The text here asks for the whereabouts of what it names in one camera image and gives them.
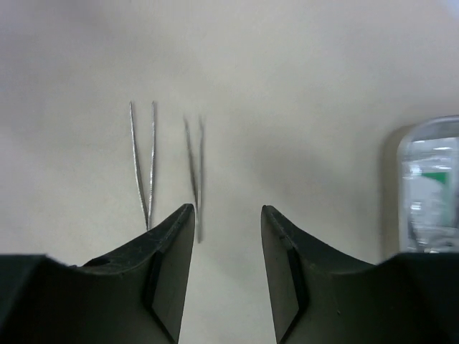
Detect metal instrument tray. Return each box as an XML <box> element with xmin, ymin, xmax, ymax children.
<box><xmin>397</xmin><ymin>115</ymin><xmax>458</xmax><ymax>254</ymax></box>

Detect curved tip steel tweezers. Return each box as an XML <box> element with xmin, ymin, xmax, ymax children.
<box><xmin>184</xmin><ymin>117</ymin><xmax>205</xmax><ymax>244</ymax></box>

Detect beige cloth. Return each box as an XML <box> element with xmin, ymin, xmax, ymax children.
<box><xmin>1</xmin><ymin>1</ymin><xmax>458</xmax><ymax>343</ymax></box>

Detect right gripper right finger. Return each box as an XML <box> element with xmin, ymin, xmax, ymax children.
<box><xmin>261</xmin><ymin>205</ymin><xmax>458</xmax><ymax>343</ymax></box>

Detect green white suture packet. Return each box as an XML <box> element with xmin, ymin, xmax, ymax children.
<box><xmin>407</xmin><ymin>169</ymin><xmax>453</xmax><ymax>227</ymax></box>

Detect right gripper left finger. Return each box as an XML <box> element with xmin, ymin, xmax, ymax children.
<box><xmin>1</xmin><ymin>204</ymin><xmax>194</xmax><ymax>343</ymax></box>

